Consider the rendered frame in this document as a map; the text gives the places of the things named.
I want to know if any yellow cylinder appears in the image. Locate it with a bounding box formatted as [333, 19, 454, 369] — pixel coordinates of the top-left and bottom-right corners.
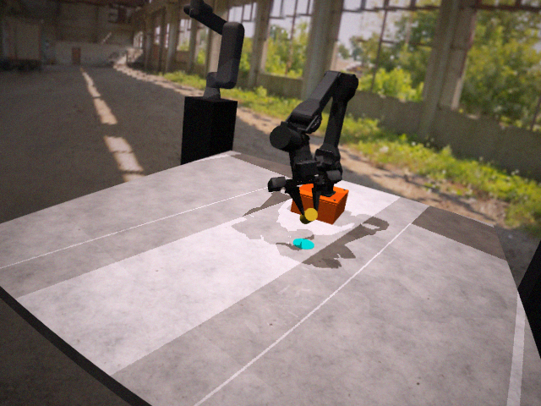
[299, 208, 318, 224]

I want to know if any cyan circle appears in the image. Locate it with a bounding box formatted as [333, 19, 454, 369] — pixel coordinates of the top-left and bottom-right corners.
[293, 239, 314, 250]

